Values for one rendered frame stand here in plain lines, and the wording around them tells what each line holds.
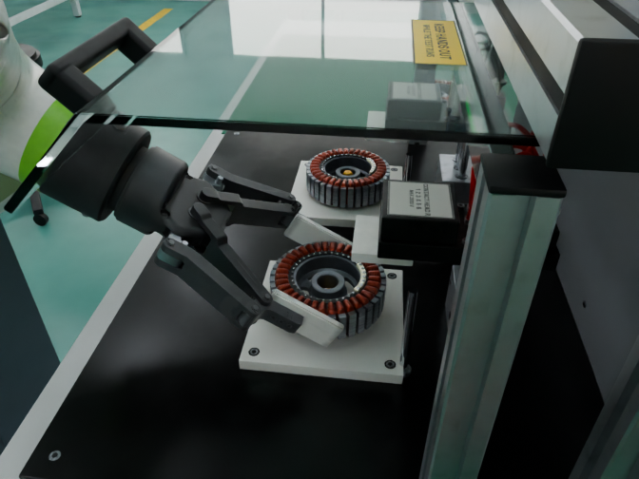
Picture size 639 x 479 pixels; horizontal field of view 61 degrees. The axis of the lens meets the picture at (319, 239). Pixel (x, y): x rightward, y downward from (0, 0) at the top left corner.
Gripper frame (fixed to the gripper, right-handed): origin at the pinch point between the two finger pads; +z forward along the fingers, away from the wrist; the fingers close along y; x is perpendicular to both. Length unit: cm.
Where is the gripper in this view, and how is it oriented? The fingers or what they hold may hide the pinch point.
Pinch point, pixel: (325, 282)
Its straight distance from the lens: 53.2
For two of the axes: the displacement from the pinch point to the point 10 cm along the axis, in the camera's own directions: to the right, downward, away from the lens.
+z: 8.6, 4.7, 2.1
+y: -1.3, 5.9, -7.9
